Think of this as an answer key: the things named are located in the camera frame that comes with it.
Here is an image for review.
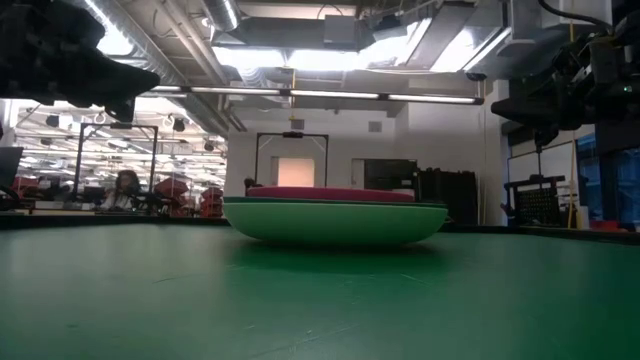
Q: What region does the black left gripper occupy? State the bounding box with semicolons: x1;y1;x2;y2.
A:
0;0;162;124

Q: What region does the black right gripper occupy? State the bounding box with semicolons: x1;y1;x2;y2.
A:
490;9;640;149

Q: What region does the pink plastic plate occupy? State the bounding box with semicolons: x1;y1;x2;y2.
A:
246;185;417;204

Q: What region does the black perforated cart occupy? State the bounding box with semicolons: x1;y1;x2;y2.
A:
502;174;567;228

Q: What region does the person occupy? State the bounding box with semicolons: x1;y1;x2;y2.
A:
101;168;147;212

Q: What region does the red chair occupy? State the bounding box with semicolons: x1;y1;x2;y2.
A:
152;177;190;203

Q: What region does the black cabinet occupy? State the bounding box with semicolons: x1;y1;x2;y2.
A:
416;168;480;229

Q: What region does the dark monitor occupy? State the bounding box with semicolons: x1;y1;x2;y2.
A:
0;146;25;190

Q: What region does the long ceiling light bar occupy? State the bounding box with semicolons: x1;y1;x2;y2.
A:
139;83;485;106

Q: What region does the grey ceiling unit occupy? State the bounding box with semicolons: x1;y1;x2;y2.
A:
322;14;361;49

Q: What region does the large green plastic plate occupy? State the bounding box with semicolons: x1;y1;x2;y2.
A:
221;195;449;247

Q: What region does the green table mat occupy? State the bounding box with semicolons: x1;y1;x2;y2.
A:
0;222;640;360

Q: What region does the black frame stand with camera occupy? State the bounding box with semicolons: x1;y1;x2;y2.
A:
73;121;160;203
253;131;330;189

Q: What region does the silver ceiling duct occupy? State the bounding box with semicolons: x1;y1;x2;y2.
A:
201;0;242;33

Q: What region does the black wall screen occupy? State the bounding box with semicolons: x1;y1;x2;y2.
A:
363;158;419;192

